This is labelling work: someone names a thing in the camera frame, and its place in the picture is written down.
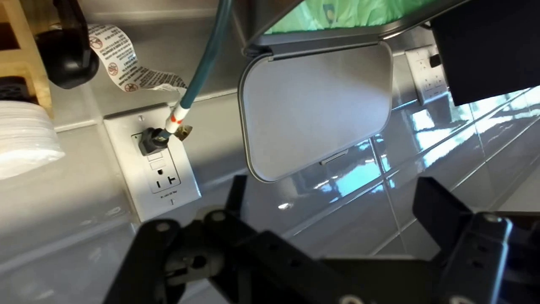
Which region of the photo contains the grey bin lid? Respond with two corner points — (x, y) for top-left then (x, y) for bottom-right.
(237, 39), (396, 184)

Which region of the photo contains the white cord warning tag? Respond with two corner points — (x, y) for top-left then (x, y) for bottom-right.
(87, 22), (188, 95)

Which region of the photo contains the white round container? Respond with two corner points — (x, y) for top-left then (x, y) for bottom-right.
(0, 100), (67, 183)

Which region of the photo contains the white wall outlet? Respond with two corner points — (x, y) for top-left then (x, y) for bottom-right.
(104, 103), (203, 223)

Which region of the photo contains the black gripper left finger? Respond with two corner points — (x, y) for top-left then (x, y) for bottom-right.
(104, 174), (362, 304)

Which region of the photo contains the dark teal power cable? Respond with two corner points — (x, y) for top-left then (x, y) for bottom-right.
(137, 0), (234, 157)

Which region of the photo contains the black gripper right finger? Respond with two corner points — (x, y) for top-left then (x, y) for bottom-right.
(413, 176), (515, 304)

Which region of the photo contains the wooden countertop rack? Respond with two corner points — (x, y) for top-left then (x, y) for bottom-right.
(0, 0), (56, 112)

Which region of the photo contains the green bin liner bag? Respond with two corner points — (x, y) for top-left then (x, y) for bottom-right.
(264, 0), (446, 37)

